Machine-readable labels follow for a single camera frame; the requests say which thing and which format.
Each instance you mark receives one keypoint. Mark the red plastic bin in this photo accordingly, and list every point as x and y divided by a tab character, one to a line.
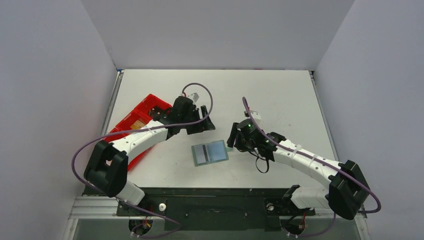
141	113

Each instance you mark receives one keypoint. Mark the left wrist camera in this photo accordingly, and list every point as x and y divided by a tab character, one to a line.
194	97

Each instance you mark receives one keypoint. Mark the silver card black stripe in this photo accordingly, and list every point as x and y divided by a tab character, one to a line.
200	154

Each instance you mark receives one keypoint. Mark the black card in bin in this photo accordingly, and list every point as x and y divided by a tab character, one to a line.
157	113

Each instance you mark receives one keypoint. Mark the green card holder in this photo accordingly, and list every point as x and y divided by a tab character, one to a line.
217	152

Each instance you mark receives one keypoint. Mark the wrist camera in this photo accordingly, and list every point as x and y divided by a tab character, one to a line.
256	116
194	97

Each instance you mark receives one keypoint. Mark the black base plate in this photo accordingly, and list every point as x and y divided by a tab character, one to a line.
223	223

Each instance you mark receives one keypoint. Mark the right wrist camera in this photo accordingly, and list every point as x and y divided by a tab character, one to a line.
256	116

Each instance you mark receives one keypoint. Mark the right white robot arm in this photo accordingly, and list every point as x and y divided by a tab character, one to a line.
343	189

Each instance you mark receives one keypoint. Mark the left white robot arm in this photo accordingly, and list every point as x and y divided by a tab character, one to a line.
107	168

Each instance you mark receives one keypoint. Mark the aluminium rail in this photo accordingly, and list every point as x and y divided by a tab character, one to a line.
92	207

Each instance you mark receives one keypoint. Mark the gold card in bin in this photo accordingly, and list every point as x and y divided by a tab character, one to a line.
137	125

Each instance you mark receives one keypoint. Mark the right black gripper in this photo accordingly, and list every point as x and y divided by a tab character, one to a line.
237	136

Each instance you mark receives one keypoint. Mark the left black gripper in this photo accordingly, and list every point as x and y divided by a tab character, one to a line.
201	127

